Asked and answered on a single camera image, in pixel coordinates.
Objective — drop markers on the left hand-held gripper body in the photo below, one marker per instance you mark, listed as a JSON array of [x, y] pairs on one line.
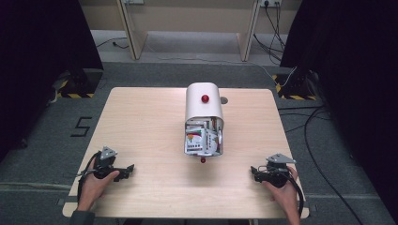
[[104, 163]]

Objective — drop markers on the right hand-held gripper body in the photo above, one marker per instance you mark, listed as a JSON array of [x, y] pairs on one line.
[[277, 176]]

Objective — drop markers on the white curved lid red knob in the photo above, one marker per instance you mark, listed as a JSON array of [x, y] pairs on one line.
[[200, 109]]

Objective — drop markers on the person's right hand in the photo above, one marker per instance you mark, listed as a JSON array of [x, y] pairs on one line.
[[286, 195]]

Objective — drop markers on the person's left hand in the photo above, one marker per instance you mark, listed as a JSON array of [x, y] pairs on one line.
[[94, 187]]

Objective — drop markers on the pile of printed sachets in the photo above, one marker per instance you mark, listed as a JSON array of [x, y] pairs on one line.
[[200, 139]]

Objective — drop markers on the grey round table grommet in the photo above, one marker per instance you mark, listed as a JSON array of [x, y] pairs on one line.
[[224, 100]]

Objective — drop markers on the black stand base hazard tape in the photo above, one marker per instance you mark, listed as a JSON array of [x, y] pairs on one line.
[[79, 84], [295, 86]]

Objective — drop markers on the black curtain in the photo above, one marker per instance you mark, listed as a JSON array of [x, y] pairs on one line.
[[353, 78], [37, 62]]

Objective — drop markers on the white wall socket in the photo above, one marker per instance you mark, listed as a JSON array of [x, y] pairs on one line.
[[270, 2]]

